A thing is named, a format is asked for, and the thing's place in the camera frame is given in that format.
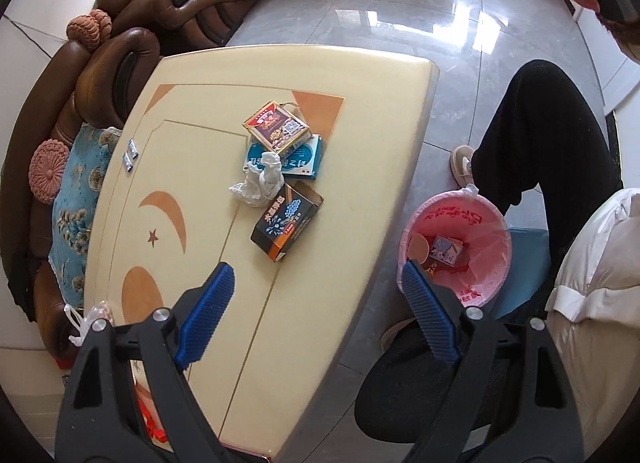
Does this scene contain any brown leather sofa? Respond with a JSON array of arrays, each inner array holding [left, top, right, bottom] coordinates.
[[0, 26, 161, 359]]

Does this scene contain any white crumpled tissue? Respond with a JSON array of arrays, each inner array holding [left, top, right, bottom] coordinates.
[[229, 152, 287, 208]]

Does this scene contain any person's left leg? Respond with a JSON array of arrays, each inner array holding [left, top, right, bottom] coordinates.
[[354, 318, 501, 446]]

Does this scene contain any red playing card box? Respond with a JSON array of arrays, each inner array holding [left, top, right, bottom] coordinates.
[[242, 100, 313, 156]]

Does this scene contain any blue and white flat box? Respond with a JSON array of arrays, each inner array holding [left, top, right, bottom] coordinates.
[[244, 133, 324, 180]]

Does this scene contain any person's right shoe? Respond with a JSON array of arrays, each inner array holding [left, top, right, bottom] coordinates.
[[449, 144, 476, 189]]

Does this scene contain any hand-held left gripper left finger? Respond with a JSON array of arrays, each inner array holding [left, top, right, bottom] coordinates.
[[54, 261, 237, 463]]

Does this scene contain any blue floral sofa cover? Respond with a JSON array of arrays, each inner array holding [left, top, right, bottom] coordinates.
[[47, 124, 123, 306]]

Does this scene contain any cream wooden coffee table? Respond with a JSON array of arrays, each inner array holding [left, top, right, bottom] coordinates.
[[82, 43, 441, 461]]

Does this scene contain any blue and white milk carton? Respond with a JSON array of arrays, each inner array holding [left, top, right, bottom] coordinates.
[[430, 235, 465, 266]]

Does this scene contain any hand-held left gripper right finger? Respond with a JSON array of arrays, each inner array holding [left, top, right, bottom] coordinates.
[[400, 258, 587, 463]]

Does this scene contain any person's leg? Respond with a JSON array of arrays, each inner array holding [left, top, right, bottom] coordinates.
[[354, 318, 501, 446], [470, 59, 626, 264]]

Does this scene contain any plastic bag of nuts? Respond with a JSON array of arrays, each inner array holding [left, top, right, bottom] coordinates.
[[62, 300, 118, 349]]

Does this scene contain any person's left shoe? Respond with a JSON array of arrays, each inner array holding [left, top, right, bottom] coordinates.
[[380, 319, 416, 351]]

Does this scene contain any pink round knitted cushion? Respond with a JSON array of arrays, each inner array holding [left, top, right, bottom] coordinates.
[[66, 14, 101, 50], [90, 9, 113, 36]]

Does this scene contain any black and orange box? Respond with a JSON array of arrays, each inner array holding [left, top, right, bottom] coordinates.
[[250, 180, 324, 263]]

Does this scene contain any black wall cable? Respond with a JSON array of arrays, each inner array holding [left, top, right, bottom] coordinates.
[[0, 16, 68, 60]]

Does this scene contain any red fruit tray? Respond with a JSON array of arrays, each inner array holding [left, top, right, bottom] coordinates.
[[132, 383, 171, 444]]

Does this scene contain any pink round flat cushion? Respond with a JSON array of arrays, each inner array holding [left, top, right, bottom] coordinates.
[[29, 139, 71, 205]]

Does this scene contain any black clothing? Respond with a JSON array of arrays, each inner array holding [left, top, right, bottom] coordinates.
[[7, 253, 38, 324]]

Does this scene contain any person's right leg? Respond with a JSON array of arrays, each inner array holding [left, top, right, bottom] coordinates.
[[470, 59, 626, 264]]

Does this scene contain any white padded jacket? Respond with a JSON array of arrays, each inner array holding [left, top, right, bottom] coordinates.
[[544, 187, 640, 444]]

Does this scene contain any blue stool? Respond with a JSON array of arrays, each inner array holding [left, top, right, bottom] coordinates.
[[500, 226, 557, 316]]

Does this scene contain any person's shoe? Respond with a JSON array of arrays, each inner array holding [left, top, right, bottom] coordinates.
[[449, 144, 476, 189], [380, 319, 416, 351]]

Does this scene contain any pink-lined trash bin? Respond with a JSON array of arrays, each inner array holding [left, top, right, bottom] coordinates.
[[396, 188, 513, 309]]

